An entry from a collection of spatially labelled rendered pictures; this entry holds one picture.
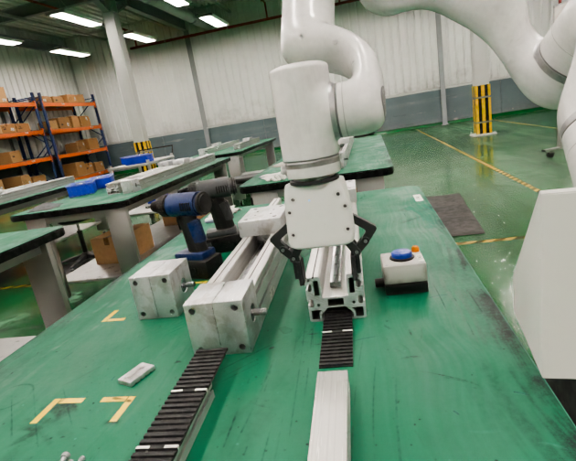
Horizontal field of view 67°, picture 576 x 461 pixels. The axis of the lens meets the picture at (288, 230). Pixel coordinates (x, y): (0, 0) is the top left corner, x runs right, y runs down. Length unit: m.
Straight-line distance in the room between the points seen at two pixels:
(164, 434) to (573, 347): 0.49
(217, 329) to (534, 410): 0.45
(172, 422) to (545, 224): 0.49
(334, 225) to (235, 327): 0.23
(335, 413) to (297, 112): 0.38
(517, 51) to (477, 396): 0.59
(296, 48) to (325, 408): 0.52
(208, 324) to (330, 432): 0.30
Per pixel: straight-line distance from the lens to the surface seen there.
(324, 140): 0.61
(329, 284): 0.83
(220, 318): 0.72
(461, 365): 0.66
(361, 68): 0.63
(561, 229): 0.57
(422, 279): 0.85
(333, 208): 0.63
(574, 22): 0.85
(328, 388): 0.57
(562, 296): 0.60
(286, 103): 0.61
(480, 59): 10.93
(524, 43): 0.93
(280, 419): 0.59
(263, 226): 1.08
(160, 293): 0.93
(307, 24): 0.72
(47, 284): 2.58
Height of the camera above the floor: 1.14
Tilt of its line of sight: 15 degrees down
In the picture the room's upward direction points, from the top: 10 degrees counter-clockwise
